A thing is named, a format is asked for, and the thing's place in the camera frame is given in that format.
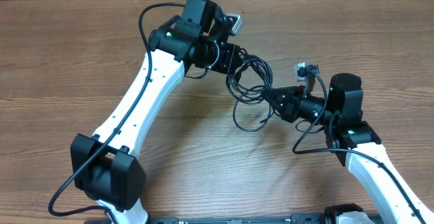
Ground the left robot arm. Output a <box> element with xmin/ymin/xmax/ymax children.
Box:
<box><xmin>71</xmin><ymin>0</ymin><xmax>243</xmax><ymax>223</ymax></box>

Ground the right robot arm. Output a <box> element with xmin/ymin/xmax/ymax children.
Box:
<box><xmin>262</xmin><ymin>73</ymin><xmax>433</xmax><ymax>223</ymax></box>

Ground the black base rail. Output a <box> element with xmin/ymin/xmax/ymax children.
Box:
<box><xmin>148</xmin><ymin>213</ymin><xmax>331</xmax><ymax>224</ymax></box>

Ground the black cable with silver plug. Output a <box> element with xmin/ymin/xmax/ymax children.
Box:
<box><xmin>225</xmin><ymin>49</ymin><xmax>275</xmax><ymax>106</ymax></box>

